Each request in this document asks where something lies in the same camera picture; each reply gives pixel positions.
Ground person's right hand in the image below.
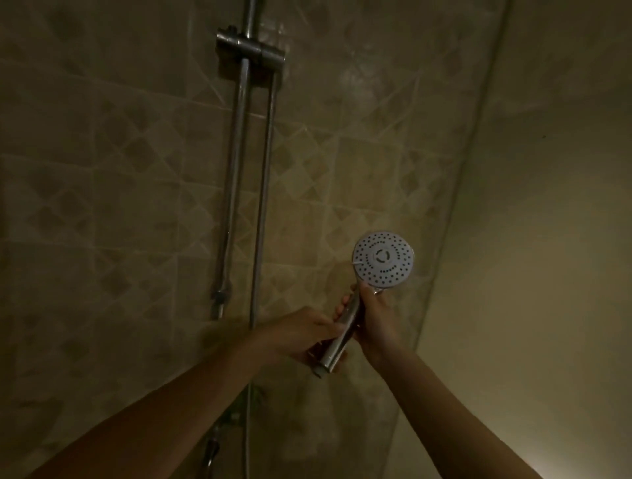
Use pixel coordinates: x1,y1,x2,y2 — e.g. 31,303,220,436
334,281,401,366

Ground person's left hand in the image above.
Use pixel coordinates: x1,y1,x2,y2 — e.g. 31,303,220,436
251,305,349,368

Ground metal flexible shower hose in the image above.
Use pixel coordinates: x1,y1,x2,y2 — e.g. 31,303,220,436
240,66,279,479

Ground person's right forearm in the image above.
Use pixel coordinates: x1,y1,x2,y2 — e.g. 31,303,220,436
367,340,544,479

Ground person's left forearm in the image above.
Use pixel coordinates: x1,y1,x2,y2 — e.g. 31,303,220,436
24,328,277,479

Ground green shower mixer valve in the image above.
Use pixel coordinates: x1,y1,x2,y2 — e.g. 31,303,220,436
202,394,248,470

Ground chrome shower slide rail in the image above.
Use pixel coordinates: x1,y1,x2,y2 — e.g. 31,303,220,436
211,0,263,320

